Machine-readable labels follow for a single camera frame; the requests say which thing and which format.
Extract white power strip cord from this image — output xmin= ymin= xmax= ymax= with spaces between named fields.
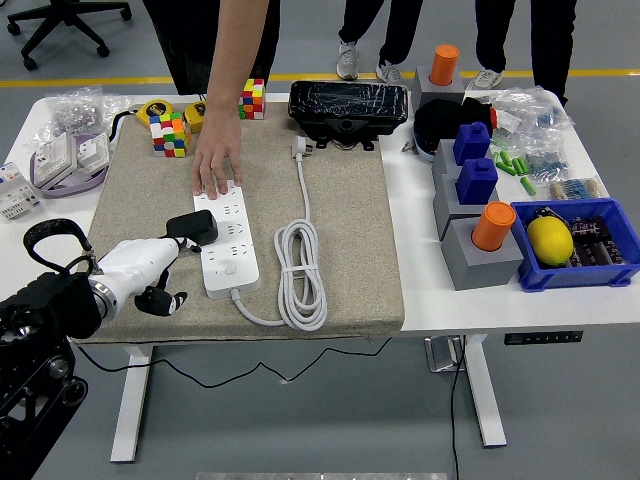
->
xmin=228 ymin=133 xmax=329 ymax=332

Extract square yellow tape measure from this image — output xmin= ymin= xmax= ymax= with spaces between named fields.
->
xmin=178 ymin=90 xmax=208 ymax=134

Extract black cap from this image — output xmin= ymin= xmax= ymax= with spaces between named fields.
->
xmin=412 ymin=98 xmax=469 ymax=164

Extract white table leg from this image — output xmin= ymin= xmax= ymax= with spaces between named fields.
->
xmin=109 ymin=343 xmax=154 ymax=464
xmin=462 ymin=333 xmax=509 ymax=448

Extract clear bag of screws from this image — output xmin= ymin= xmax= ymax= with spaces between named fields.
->
xmin=44 ymin=85 xmax=106 ymax=136

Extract black floor cable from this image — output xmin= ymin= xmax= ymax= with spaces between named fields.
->
xmin=449 ymin=335 xmax=469 ymax=480

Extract large clear component bag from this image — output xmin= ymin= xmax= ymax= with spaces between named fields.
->
xmin=492 ymin=85 xmax=574 ymax=146

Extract small clear bag blue parts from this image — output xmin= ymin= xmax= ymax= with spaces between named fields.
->
xmin=519 ymin=144 xmax=571 ymax=181

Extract round yellow tape measure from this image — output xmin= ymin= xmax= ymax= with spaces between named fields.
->
xmin=110 ymin=98 xmax=171 ymax=151

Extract yellow lemon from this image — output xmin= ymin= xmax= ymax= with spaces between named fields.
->
xmin=526 ymin=215 xmax=574 ymax=267

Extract person's hand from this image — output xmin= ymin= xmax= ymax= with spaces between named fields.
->
xmin=191 ymin=107 xmax=245 ymax=200

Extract black power adapter plug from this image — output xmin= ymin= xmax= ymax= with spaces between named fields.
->
xmin=164 ymin=209 xmax=220 ymax=247

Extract grey block with square hole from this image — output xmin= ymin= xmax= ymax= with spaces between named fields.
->
xmin=431 ymin=138 xmax=466 ymax=189
xmin=431 ymin=172 xmax=501 ymax=241

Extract black plastic-wrapped tray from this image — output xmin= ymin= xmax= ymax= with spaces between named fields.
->
xmin=287 ymin=79 xmax=410 ymax=137

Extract dark capacitor pile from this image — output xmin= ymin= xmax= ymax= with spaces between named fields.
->
xmin=567 ymin=215 xmax=629 ymax=269

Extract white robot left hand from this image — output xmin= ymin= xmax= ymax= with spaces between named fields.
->
xmin=97 ymin=237 xmax=203 ymax=317

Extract black mounting bracket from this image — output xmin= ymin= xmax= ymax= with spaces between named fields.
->
xmin=298 ymin=117 xmax=382 ymax=152

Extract white circuit breaker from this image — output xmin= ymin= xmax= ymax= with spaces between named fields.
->
xmin=0 ymin=160 xmax=41 ymax=222

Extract person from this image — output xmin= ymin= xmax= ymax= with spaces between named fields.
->
xmin=469 ymin=0 xmax=579 ymax=106
xmin=335 ymin=0 xmax=424 ymax=84
xmin=141 ymin=0 xmax=281 ymax=96

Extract black fabric bundle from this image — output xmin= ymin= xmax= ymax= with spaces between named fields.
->
xmin=460 ymin=96 xmax=496 ymax=136

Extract blue square peg block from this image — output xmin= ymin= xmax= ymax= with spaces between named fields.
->
xmin=454 ymin=158 xmax=499 ymax=205
xmin=452 ymin=121 xmax=492 ymax=166

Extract grey-brown fabric mat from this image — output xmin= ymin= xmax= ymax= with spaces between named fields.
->
xmin=69 ymin=102 xmax=405 ymax=345

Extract multicolour puzzle cube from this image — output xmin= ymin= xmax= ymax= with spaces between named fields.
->
xmin=237 ymin=78 xmax=266 ymax=121
xmin=148 ymin=111 xmax=192 ymax=159

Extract orange cylinder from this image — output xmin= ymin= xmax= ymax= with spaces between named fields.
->
xmin=430 ymin=44 xmax=460 ymax=86
xmin=470 ymin=200 xmax=517 ymax=252

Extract white wall socket box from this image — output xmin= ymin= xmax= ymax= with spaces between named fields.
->
xmin=74 ymin=132 xmax=111 ymax=176
xmin=34 ymin=132 xmax=77 ymax=185

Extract black table control panel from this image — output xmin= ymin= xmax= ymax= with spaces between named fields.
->
xmin=503 ymin=329 xmax=584 ymax=346

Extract thin black adapter cord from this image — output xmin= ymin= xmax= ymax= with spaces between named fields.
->
xmin=74 ymin=229 xmax=394 ymax=390

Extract black office chair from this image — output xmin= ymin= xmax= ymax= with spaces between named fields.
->
xmin=5 ymin=0 xmax=134 ymax=71

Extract purple plastic tray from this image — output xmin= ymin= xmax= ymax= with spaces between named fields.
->
xmin=29 ymin=130 xmax=112 ymax=200

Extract blue plastic bin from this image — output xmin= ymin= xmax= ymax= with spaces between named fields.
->
xmin=509 ymin=197 xmax=640 ymax=294

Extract silver box under table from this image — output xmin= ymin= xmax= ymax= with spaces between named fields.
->
xmin=424 ymin=335 xmax=466 ymax=374

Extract grey block with round hole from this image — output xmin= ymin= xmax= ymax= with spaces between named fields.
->
xmin=439 ymin=215 xmax=525 ymax=292
xmin=409 ymin=65 xmax=466 ymax=109

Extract clear bag of resistors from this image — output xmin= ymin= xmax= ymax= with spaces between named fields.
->
xmin=547 ymin=175 xmax=609 ymax=202

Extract white power strip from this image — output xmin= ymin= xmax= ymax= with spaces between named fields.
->
xmin=193 ymin=184 xmax=262 ymax=300

